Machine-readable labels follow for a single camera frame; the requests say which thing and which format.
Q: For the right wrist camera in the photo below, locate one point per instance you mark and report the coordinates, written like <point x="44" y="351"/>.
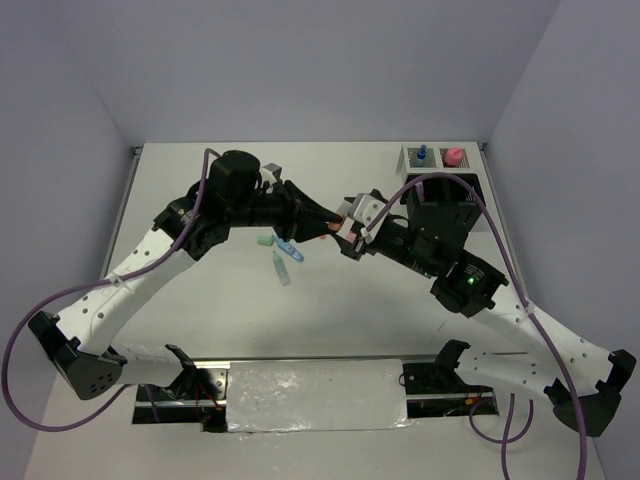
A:
<point x="364" y="210"/>

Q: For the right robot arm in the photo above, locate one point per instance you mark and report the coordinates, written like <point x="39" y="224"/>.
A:
<point x="424" y="227"/>

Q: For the blue highlighter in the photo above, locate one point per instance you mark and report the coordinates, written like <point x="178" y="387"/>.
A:
<point x="289" y="249"/>

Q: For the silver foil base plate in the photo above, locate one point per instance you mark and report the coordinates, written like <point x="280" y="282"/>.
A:
<point x="319" y="395"/>

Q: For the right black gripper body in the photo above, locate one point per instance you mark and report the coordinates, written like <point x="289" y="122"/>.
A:
<point x="354" y="249"/>

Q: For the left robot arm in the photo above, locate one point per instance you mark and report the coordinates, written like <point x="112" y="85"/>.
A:
<point x="234" y="191"/>

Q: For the green highlighter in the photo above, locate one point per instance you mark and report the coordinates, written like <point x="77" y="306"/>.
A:
<point x="281" y="270"/>

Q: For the purple highlighter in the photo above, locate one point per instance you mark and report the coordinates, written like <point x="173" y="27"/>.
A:
<point x="420" y="193"/>

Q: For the orange tip grey highlighter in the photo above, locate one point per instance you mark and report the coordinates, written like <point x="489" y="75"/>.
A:
<point x="344" y="209"/>

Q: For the green highlighter cap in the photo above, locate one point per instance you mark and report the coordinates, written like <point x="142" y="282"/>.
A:
<point x="265" y="240"/>

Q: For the pink cap glue bottle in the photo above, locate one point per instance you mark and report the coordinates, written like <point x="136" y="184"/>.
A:
<point x="453" y="157"/>

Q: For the blue cap clear bottle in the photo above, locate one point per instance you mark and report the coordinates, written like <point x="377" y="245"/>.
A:
<point x="420" y="156"/>

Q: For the white two-cell organizer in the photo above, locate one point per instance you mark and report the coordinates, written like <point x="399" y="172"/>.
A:
<point x="434" y="159"/>

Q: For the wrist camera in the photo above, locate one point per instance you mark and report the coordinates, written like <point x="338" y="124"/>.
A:
<point x="270" y="173"/>
<point x="364" y="210"/>

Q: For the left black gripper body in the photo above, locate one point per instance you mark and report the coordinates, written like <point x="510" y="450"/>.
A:
<point x="288" y="210"/>

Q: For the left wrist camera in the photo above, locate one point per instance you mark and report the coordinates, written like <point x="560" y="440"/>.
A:
<point x="270" y="173"/>

